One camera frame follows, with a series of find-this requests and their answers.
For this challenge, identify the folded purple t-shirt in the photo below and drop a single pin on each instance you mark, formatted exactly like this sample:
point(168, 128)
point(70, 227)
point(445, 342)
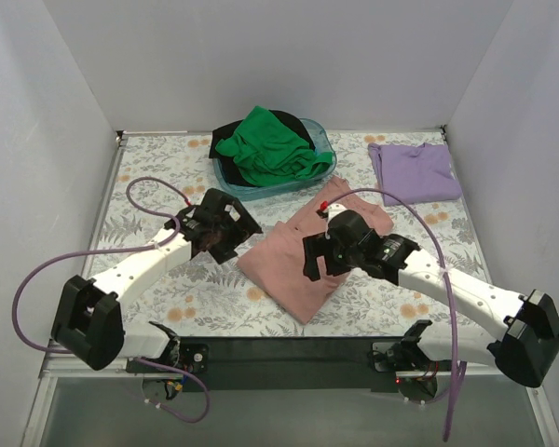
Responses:
point(415, 174)

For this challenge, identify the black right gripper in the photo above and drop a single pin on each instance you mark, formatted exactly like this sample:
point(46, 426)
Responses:
point(317, 256)

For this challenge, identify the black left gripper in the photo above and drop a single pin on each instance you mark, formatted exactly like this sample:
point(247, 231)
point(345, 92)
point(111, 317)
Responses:
point(236, 226)

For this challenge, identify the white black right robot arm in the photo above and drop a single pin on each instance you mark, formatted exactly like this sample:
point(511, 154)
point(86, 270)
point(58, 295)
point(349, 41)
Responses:
point(518, 333)

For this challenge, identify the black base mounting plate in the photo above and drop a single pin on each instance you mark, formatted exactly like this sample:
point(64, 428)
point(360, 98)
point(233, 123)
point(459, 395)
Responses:
point(378, 364)

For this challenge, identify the pink graphic t-shirt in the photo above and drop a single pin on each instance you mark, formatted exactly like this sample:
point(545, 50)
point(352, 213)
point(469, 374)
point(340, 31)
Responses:
point(276, 263)

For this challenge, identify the black t-shirt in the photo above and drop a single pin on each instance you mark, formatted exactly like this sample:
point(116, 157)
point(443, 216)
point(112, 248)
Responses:
point(230, 135)

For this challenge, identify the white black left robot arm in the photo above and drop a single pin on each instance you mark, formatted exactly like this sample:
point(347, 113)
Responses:
point(89, 319)

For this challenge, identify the green t-shirt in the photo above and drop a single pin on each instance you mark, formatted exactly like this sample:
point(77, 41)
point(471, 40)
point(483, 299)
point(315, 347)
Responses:
point(270, 149)

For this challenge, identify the aluminium frame rail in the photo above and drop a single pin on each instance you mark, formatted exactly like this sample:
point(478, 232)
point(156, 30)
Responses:
point(75, 406)

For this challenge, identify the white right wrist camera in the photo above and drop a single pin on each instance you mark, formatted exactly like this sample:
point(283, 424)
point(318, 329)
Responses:
point(328, 211)

